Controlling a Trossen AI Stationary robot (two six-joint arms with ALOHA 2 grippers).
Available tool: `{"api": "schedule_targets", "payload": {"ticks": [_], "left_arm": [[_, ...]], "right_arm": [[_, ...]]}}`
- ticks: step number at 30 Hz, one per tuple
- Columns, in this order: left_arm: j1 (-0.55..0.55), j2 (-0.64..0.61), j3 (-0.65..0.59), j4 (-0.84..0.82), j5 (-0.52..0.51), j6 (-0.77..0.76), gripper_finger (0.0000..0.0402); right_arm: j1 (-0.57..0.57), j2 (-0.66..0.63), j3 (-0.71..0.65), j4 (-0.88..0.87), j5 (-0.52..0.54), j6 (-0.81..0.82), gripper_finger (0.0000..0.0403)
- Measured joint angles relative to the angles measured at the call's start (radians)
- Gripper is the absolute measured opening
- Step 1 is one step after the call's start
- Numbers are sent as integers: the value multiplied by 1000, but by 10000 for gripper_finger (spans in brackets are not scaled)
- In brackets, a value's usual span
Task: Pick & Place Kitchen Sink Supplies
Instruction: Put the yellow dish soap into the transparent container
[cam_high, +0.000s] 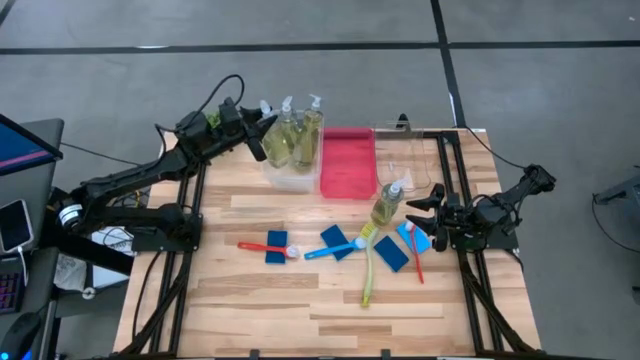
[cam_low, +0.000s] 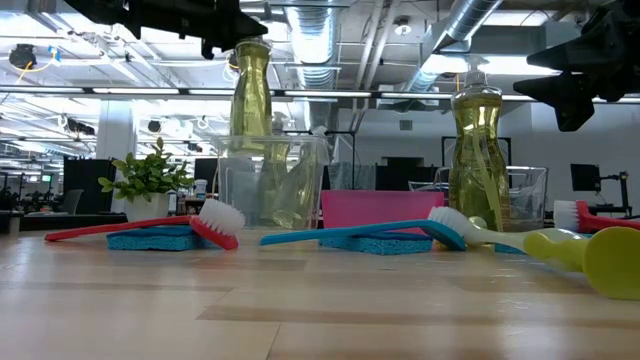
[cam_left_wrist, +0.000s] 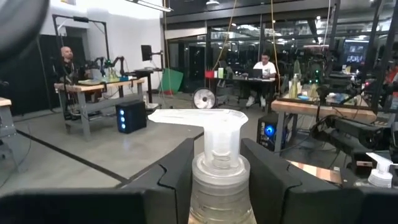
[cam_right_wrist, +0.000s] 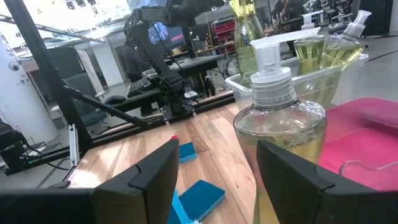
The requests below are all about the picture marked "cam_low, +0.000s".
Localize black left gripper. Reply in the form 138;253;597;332
114;0;269;60

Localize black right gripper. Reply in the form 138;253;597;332
513;0;640;132

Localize yellow dish soap bottle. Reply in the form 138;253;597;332
448;55;512;235
228;37;275;156

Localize red dish brush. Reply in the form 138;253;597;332
553;199;640;235
44;198;247;251

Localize green dish brush yellow bristles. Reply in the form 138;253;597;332
462;214;640;301

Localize blue dish brush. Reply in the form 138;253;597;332
258;205;474;252

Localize black monitor on arm stand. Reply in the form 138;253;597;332
570;163;634;217

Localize tall clear plastic bin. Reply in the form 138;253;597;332
212;133;331;232

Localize green plant in white pot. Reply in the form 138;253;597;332
97;137;196;224

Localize black cabinet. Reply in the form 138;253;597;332
63;158;117;215

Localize grey office chair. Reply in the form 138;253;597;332
58;188;85;216

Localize pink plastic bin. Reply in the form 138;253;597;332
321;189;446;236

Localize ribbed silver ventilation duct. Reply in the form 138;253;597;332
284;0;341;132

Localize low clear bin with handles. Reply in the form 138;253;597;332
408;164;550;234

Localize black reel with yellow cord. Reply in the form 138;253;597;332
8;43;39;70

